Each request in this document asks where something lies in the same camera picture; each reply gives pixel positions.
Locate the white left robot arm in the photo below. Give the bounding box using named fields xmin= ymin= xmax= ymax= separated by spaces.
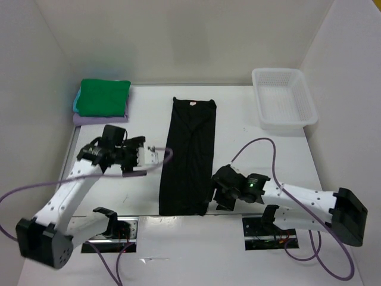
xmin=15 ymin=125 xmax=146 ymax=269

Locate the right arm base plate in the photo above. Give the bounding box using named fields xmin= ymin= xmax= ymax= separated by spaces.
xmin=242 ymin=216 xmax=299 ymax=251

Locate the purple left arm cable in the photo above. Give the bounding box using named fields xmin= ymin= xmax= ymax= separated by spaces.
xmin=0 ymin=146 xmax=174 ymax=286

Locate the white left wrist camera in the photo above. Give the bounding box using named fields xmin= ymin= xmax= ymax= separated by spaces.
xmin=137 ymin=145 xmax=158 ymax=167

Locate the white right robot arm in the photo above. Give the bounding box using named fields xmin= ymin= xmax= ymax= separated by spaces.
xmin=212 ymin=165 xmax=368 ymax=247

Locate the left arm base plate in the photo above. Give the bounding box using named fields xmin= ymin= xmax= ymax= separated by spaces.
xmin=89 ymin=216 xmax=139 ymax=253

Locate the purple t shirt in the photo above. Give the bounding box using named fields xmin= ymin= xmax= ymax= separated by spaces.
xmin=73 ymin=104 xmax=128 ymax=126

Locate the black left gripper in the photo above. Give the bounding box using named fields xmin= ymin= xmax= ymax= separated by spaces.
xmin=113 ymin=136 xmax=146 ymax=177

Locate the aluminium table edge rail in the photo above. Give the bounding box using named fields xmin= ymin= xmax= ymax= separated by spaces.
xmin=47 ymin=84 xmax=258 ymax=217

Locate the green t shirt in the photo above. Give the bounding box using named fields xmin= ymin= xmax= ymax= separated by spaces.
xmin=76 ymin=79 xmax=131 ymax=117

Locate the white plastic laundry basket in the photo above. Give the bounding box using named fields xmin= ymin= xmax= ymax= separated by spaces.
xmin=251 ymin=68 xmax=318 ymax=130

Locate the cyan t shirt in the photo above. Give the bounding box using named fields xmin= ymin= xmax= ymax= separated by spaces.
xmin=72 ymin=88 xmax=81 ymax=113

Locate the black t shirt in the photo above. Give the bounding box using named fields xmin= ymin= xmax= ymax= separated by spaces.
xmin=159 ymin=98 xmax=217 ymax=216

